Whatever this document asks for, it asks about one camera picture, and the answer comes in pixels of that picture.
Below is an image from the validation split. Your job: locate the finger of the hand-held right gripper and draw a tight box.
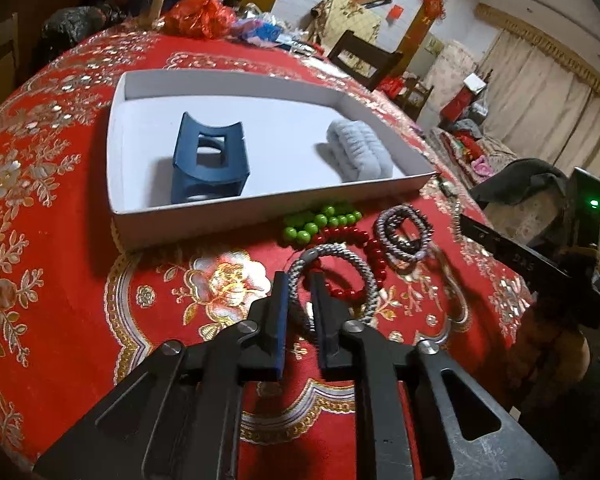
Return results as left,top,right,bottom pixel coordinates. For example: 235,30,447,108
459,212,576,294

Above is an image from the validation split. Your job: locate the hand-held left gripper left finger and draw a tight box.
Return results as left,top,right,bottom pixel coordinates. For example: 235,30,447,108
32,271,288,480

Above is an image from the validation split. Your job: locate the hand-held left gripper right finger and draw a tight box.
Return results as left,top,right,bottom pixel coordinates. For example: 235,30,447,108
307,270,561,480

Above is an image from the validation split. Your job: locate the blue plastic stand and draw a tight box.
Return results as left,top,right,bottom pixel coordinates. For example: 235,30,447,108
170,112,252,206

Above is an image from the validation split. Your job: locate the white cardboard box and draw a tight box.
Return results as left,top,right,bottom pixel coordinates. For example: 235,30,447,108
106,70,441,252

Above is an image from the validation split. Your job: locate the person's right hand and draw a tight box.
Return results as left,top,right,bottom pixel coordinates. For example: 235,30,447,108
510,305,592,403

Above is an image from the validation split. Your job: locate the metal wristwatch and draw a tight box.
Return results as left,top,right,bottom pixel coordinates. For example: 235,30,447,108
437,180,466,243

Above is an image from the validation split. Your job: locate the dark grey jacket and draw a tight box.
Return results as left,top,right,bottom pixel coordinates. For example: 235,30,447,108
470,157,576,251

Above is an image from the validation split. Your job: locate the pile of colourful clothes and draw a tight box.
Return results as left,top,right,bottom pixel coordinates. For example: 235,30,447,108
430,115,521,186

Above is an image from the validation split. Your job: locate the cream curtain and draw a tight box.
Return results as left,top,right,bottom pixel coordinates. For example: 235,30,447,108
472,2,600,171

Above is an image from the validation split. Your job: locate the small dark wooden chair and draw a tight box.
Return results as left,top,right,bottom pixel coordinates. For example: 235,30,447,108
395,76,433,121

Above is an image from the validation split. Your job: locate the floral white mattress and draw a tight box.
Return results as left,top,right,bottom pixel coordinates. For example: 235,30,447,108
425,35,481,111

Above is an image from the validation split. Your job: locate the red floral tablecloth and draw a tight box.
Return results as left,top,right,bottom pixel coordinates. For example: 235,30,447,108
0,30,536,480

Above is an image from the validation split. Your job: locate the cream floral quilted cover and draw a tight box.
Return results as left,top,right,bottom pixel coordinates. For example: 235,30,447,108
311,0,381,76

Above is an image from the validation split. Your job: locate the blue tissue pack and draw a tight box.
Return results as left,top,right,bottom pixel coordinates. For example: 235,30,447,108
252,17,286,43

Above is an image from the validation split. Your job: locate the red plastic bag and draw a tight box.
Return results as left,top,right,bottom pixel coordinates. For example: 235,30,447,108
165,0,237,40

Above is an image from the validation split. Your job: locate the small black plastic bag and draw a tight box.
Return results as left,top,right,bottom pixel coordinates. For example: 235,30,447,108
42,5,126,53

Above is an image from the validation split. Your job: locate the wooden slatted chair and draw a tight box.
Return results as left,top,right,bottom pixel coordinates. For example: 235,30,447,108
0,12,21,111

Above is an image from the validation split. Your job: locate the green bead bracelet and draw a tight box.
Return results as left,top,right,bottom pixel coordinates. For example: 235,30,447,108
281,202,363,247

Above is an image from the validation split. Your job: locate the red bead bracelet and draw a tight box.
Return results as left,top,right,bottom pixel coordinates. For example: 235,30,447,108
307,227,387,301

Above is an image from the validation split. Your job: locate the purple silver beaded bracelet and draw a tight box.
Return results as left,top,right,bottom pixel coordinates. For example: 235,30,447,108
374,204,435,263

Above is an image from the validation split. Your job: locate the red knot wall ornament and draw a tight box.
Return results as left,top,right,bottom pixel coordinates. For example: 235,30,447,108
420,0,446,23

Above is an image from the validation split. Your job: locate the wooden handled tool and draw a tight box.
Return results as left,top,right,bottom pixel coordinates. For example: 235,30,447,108
139,0,171,28

